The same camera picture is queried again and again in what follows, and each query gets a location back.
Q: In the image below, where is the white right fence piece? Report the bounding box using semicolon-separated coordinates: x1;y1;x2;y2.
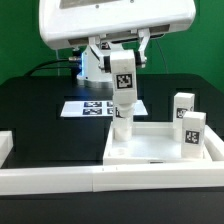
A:
204;125;224;161

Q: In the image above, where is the white fence piece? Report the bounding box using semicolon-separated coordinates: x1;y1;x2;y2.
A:
204;125;224;161
0;131;13;168

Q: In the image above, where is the white square table top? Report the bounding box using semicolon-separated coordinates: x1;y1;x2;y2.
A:
103;122;212;165

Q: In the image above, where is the white front fence bar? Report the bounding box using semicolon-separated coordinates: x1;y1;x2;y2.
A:
0;162;224;196

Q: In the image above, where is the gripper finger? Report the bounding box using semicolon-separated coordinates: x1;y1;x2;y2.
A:
88;36;111;72
135;28;150;68

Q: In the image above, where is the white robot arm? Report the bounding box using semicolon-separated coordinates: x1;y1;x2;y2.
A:
39;0;196;88

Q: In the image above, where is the white left fence piece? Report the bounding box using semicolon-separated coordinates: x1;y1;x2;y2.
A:
0;131;13;168

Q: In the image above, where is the white sheet with markers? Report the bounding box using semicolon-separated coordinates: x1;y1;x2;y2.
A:
60;99;149;118

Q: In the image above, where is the black cable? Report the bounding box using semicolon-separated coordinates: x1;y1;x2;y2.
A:
23;58;83;78

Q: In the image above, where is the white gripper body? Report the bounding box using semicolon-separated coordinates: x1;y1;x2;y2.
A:
39;0;196;50

